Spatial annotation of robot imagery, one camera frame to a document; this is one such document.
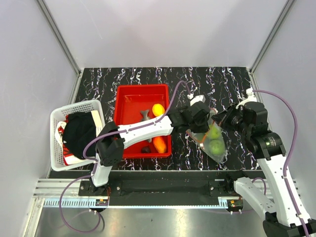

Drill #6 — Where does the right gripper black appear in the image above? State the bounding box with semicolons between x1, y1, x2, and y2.
211;102;252;137

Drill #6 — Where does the green fake lime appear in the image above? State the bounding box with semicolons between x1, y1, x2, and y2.
207;126;222;140

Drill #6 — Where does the clear zip top bag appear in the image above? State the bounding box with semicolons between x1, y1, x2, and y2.
186;108;226;163

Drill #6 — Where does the green fake custard apple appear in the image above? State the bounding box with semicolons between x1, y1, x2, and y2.
209;140;226;156

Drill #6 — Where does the yellow fake lemon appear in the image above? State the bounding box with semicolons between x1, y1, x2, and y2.
152;103;165;117

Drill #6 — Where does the orange fake mango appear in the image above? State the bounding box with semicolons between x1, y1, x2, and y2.
153;136;167;153

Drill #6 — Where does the grey fake fish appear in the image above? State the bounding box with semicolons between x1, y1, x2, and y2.
140;109;152;143

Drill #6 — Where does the dark purple fake fruit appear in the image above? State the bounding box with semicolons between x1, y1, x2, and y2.
141;146;151;154

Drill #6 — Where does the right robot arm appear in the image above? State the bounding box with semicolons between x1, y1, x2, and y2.
212;102;316;237

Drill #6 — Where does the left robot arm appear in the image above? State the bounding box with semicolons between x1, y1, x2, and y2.
89;101;210;196

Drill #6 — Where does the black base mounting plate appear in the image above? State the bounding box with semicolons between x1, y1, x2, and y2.
79;170;265;208

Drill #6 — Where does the red plastic tray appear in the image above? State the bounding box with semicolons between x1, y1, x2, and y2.
114;84;172;159

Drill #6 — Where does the black cloth in basket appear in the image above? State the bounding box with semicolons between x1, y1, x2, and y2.
62;112;96;159

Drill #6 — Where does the white plastic basket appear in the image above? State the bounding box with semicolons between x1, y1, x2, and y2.
50;99;105;171

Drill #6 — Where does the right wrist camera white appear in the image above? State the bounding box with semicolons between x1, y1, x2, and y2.
236;88;257;109

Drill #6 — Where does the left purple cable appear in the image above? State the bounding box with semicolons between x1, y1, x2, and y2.
58;80;192;234

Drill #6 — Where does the purple cable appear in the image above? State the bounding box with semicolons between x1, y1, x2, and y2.
58;80;192;234
249;89;312;237

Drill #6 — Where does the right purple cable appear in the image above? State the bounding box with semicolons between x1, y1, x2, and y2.
249;89;312;237

